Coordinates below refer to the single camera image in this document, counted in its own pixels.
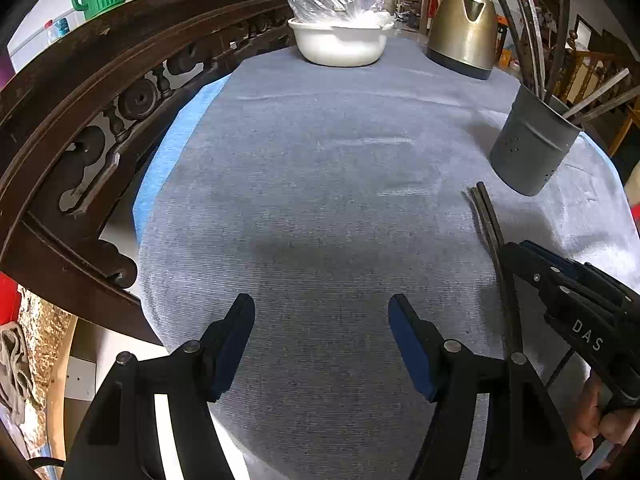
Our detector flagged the person's right hand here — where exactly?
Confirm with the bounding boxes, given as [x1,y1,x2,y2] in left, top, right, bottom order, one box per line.
[570,375,640,461]

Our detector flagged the blue cloth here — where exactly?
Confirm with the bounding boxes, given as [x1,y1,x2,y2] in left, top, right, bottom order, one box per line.
[132,77,231,231]

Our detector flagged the clear plastic bottle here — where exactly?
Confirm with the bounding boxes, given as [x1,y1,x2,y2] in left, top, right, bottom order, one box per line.
[46,17,71,43]

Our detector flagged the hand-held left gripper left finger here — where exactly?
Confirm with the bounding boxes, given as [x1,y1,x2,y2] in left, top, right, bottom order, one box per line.
[62,293,257,480]

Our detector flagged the grey perforated utensil holder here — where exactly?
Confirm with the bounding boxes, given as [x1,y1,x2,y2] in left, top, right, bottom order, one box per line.
[489,84,583,197]

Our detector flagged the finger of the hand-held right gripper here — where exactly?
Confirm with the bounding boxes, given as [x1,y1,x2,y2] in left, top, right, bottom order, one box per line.
[520,241,640,311]
[502,242,586,313]

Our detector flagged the grey table cloth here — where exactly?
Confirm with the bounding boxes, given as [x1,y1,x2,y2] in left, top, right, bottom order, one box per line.
[134,35,640,480]

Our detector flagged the dark carved wooden chair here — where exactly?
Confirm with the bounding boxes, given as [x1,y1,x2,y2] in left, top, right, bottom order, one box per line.
[0,0,301,346]

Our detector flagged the dark kettle base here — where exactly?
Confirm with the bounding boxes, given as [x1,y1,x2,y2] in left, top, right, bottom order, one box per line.
[426,47,496,81]

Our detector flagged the white wall socket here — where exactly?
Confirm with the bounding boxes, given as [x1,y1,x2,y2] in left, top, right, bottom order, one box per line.
[65,357,97,401]

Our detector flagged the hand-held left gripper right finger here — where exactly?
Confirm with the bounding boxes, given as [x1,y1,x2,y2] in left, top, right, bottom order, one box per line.
[388,294,583,480]

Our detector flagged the golden electric kettle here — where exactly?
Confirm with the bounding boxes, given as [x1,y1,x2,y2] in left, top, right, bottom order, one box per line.
[427,0,498,73]

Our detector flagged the orange box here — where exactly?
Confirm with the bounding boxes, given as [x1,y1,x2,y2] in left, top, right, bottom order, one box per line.
[497,15,521,68]

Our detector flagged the crumpled grey cloth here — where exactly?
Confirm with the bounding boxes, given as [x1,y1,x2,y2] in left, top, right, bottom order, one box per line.
[0,322,36,426]

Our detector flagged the clear plastic bag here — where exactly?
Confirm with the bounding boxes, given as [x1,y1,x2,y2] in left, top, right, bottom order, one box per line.
[282,0,396,28]

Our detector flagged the black cable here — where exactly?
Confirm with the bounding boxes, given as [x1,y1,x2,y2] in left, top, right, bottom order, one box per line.
[27,455,66,471]

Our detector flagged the white bowl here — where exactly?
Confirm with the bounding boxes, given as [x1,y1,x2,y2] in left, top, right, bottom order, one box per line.
[287,17,396,67]

